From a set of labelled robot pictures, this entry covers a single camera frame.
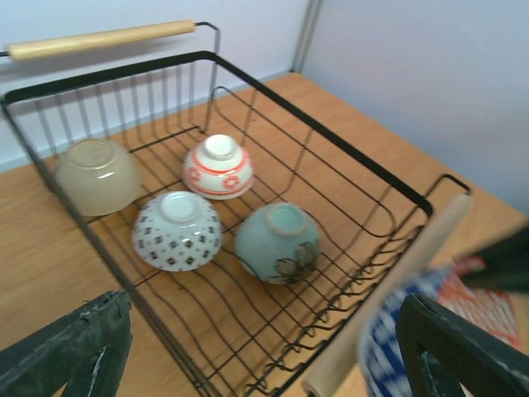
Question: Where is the red zigzag pattern bowl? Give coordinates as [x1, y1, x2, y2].
[357, 256, 522, 397]

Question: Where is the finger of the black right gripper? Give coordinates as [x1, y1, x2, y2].
[460, 229, 528, 292]

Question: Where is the beige leaf pattern bowl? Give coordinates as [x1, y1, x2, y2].
[55, 138, 142, 217]

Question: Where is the orange floral white bowl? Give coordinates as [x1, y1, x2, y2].
[183, 134, 254, 200]

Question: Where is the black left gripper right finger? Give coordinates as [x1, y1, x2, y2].
[396, 294, 528, 396]

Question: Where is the black wire dish rack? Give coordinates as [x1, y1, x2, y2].
[0, 19, 475, 397]

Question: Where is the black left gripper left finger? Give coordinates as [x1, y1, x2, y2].
[1, 290, 132, 396]

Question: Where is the mint green bowl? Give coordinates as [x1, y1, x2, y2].
[234, 203, 321, 285]

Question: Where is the red diamond pattern bowl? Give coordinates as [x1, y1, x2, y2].
[131, 191, 222, 272]

